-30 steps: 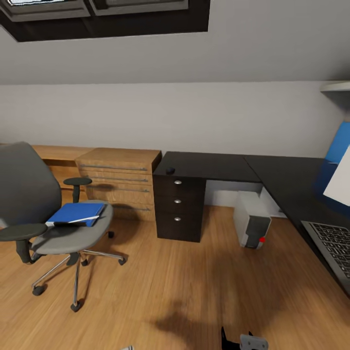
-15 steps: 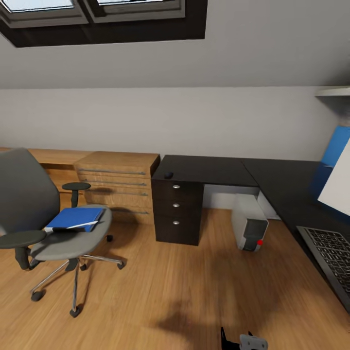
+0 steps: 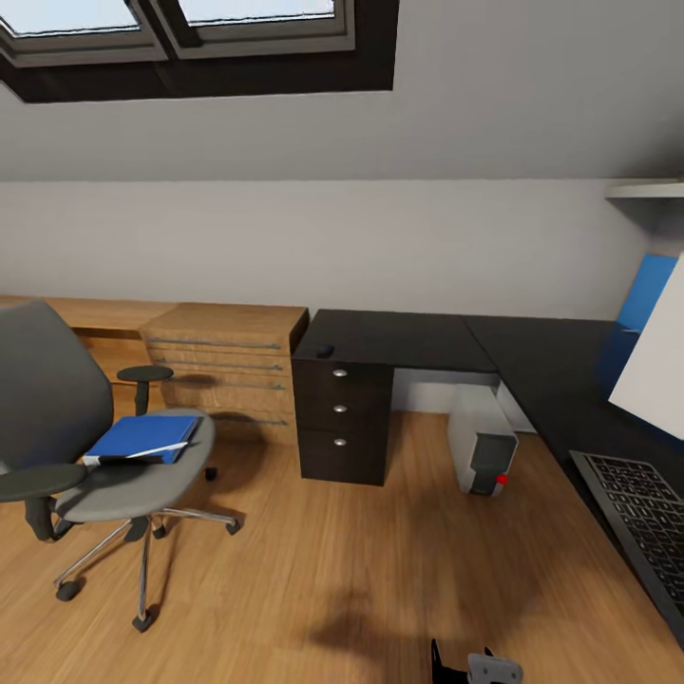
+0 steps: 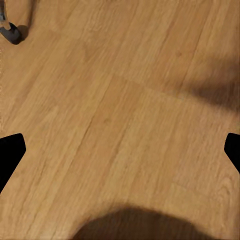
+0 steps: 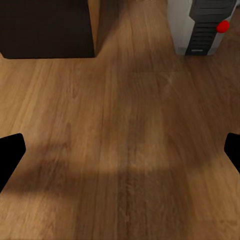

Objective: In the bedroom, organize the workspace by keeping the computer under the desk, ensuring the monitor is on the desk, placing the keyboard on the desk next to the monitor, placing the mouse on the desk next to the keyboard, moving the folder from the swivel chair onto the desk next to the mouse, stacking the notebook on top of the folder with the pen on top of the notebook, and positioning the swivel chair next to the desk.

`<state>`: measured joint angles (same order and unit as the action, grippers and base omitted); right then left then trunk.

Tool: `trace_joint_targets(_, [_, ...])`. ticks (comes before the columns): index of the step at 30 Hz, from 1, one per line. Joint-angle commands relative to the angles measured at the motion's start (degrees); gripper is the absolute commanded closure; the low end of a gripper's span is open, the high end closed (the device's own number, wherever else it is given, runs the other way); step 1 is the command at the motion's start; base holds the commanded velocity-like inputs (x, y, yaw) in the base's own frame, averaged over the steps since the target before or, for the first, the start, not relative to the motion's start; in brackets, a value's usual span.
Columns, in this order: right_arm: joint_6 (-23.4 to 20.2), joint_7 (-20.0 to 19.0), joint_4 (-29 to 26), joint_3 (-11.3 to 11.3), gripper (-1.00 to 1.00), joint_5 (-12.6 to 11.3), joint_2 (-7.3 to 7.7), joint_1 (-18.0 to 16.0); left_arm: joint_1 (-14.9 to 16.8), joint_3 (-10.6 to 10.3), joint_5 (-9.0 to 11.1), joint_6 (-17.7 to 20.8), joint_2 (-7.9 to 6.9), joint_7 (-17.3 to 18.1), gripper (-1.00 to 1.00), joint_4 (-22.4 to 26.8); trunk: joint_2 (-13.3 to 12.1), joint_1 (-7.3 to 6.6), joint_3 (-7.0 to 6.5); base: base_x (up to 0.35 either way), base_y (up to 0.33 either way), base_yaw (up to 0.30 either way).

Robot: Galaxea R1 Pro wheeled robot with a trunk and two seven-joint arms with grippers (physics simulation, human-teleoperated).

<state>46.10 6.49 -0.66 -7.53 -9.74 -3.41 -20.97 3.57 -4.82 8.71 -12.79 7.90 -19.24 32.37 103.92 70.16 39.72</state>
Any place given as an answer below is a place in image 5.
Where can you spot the desktop computer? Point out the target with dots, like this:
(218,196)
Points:
(198,26)

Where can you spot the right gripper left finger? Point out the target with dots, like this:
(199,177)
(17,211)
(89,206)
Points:
(12,149)

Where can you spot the cabinet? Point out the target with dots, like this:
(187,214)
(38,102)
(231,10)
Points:
(49,28)

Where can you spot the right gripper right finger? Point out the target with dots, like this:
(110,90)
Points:
(232,149)

